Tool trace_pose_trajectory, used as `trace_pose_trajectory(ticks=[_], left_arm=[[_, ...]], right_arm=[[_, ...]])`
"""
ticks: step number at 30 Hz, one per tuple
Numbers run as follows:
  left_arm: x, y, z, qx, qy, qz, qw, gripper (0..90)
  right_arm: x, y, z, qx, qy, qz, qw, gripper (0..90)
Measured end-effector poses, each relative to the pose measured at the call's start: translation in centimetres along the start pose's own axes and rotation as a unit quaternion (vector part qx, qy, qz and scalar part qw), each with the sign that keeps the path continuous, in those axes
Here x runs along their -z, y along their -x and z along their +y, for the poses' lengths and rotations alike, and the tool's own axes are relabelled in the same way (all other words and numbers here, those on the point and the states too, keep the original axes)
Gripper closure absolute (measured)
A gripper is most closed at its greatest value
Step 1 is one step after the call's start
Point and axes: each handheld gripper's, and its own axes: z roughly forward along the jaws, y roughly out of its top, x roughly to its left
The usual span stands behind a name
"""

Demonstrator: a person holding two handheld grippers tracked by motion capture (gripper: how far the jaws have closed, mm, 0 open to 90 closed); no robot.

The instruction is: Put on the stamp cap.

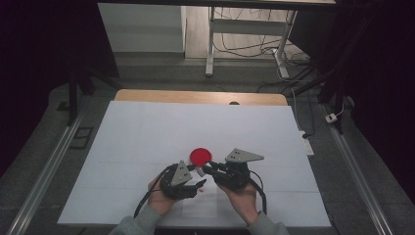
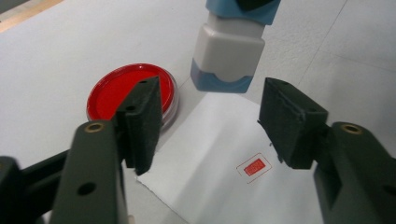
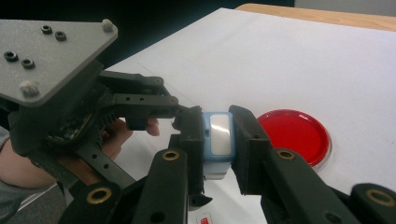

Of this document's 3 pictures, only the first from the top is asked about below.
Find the aluminium floor rail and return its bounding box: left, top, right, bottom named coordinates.
left=321, top=104, right=394, bottom=235
left=6, top=111, right=86, bottom=235

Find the white paper sheet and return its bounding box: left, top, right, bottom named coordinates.
left=181, top=177, right=218, bottom=219

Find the person's left hand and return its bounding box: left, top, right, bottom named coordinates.
left=147, top=175, right=179, bottom=216

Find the tangle of black cables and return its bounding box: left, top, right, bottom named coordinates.
left=213, top=8, right=316, bottom=94

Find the white table cover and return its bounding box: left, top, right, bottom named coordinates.
left=57, top=100, right=332, bottom=228

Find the white desk frame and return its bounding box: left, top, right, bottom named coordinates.
left=205, top=6, right=299, bottom=79

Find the white power strip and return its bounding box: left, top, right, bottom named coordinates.
left=298, top=130, right=315, bottom=157

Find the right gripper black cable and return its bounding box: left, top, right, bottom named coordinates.
left=249, top=169, right=268, bottom=215

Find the white cabinet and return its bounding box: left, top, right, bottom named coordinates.
left=97, top=3, right=187, bottom=54

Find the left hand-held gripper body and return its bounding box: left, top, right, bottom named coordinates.
left=160, top=160, right=198, bottom=201

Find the dark curtain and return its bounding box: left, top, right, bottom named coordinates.
left=288, top=0, right=415, bottom=205
left=0, top=0, right=120, bottom=177

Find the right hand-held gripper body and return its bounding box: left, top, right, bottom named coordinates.
left=211, top=148, right=265, bottom=191

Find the black metal stand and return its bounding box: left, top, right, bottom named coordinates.
left=293, top=13, right=373, bottom=135
left=67, top=65, right=121, bottom=126

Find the person's right hand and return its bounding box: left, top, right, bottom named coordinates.
left=216, top=181, right=260, bottom=226

